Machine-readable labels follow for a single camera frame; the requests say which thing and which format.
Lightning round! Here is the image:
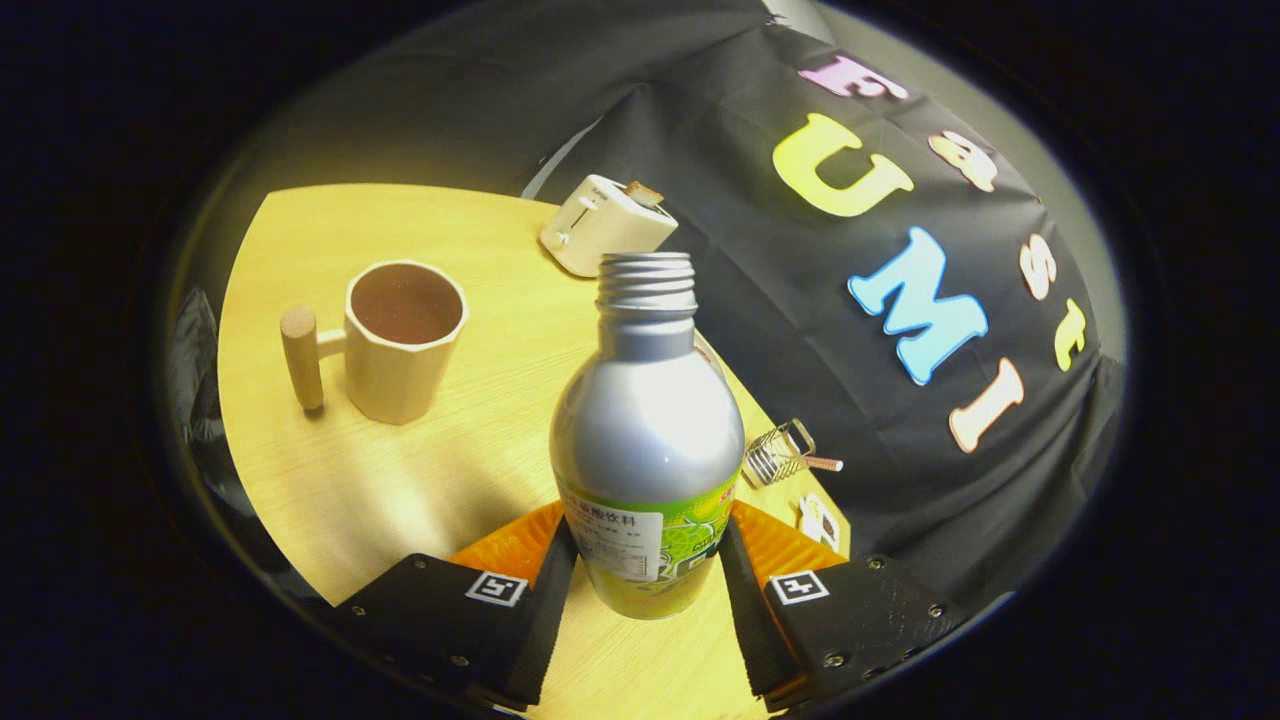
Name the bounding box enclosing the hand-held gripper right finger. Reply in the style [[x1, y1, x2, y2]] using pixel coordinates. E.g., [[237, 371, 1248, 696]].
[[717, 499, 968, 714]]

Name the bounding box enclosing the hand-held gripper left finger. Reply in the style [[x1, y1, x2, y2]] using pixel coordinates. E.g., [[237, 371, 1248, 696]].
[[335, 500, 579, 711]]

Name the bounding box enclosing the silver juice bottle green label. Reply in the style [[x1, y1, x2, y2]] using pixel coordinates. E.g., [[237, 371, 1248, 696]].
[[548, 252, 746, 621]]

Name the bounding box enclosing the beige cup wooden handle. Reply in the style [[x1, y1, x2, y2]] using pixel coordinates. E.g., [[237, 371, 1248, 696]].
[[280, 260, 469, 426]]

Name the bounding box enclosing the white divided condiment dish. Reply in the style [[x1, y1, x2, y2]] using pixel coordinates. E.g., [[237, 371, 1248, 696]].
[[799, 492, 842, 552]]

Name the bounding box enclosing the wooden table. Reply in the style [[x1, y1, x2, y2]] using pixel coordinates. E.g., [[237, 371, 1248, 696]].
[[217, 183, 853, 720]]

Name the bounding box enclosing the white round plate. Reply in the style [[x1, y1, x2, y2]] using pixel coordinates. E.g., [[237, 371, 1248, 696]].
[[694, 330, 729, 387]]

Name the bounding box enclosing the white toaster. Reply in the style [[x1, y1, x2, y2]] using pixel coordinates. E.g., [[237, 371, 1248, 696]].
[[540, 175, 679, 278]]

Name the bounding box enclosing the metal wire holder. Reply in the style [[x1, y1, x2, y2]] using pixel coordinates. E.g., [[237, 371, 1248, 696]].
[[742, 418, 817, 489]]

